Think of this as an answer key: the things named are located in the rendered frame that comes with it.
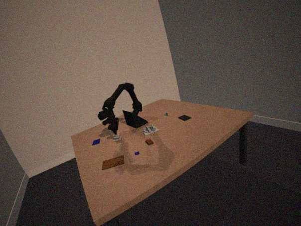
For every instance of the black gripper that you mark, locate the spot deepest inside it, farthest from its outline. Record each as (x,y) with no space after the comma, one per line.
(114,124)

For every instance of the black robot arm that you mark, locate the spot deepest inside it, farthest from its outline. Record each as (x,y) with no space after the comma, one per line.
(110,102)

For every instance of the small brown rectangular block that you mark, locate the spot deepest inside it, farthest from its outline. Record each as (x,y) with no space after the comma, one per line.
(149,141)

